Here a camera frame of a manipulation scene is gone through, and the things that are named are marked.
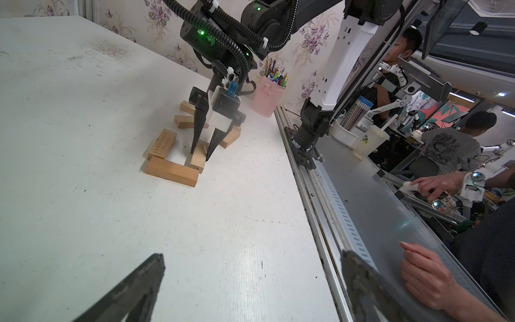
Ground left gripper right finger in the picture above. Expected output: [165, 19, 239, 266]
[341, 251, 415, 321]

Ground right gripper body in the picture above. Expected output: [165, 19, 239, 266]
[189, 80, 246, 139]

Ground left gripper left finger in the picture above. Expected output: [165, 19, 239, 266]
[75, 254, 166, 321]

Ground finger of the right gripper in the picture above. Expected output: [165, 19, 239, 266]
[206, 124, 233, 161]
[190, 94, 209, 155]

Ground wooden block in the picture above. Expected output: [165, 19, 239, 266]
[145, 156, 199, 187]
[174, 115, 194, 129]
[180, 101, 196, 115]
[219, 127, 241, 148]
[189, 140, 209, 174]

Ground wooden block top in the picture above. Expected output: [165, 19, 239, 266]
[180, 101, 196, 115]

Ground wooden block engraved text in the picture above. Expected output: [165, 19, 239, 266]
[147, 129, 177, 160]

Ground operator hand near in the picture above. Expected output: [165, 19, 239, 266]
[400, 242, 473, 321]

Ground operator hand far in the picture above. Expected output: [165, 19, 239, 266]
[410, 171, 466, 202]

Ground pink pen holder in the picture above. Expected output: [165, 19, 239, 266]
[251, 77, 286, 118]

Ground white pencil container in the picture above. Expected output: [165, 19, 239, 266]
[329, 96, 373, 148]

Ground white plastic cup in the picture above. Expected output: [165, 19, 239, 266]
[352, 125, 390, 160]

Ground seated person dark hair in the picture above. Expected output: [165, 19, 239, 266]
[421, 111, 497, 176]

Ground person at back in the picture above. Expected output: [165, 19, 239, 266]
[359, 27, 422, 127]

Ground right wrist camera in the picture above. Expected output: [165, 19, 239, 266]
[207, 85, 241, 122]

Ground aluminium front rail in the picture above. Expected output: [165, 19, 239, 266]
[273, 105, 508, 322]

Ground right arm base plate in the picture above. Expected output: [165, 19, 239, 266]
[284, 127, 321, 170]

